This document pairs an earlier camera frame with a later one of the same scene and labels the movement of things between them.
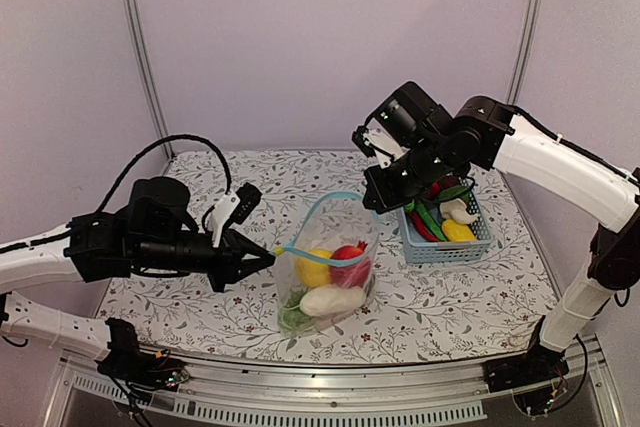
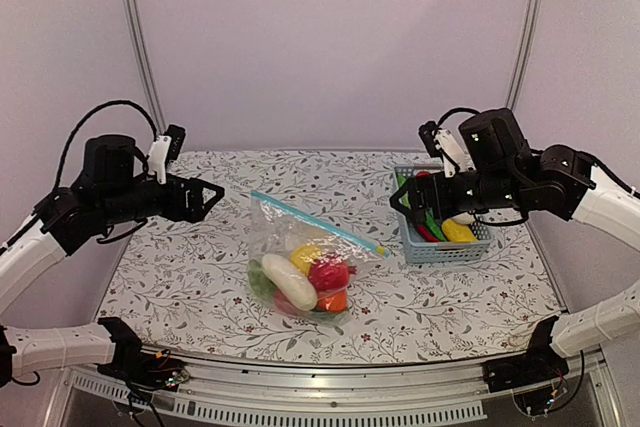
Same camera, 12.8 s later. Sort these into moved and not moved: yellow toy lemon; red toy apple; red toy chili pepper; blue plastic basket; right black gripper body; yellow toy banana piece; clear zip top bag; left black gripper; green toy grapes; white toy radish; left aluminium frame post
Moved: green toy grapes; red toy apple; clear zip top bag; right black gripper body; yellow toy lemon; white toy radish; left black gripper
Not moved: left aluminium frame post; yellow toy banana piece; red toy chili pepper; blue plastic basket
